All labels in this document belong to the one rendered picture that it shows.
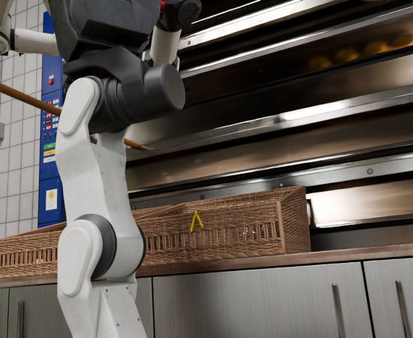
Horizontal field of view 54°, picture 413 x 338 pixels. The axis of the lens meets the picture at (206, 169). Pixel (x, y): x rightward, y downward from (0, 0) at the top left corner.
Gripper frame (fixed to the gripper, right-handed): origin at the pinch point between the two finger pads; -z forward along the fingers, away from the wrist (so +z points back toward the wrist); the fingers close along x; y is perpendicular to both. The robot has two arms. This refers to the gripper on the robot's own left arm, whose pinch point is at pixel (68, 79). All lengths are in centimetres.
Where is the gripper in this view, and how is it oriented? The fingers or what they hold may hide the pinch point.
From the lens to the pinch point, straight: 162.3
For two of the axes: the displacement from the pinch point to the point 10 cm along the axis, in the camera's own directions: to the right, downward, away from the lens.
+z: 5.1, -2.5, -8.2
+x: 0.7, 9.7, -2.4
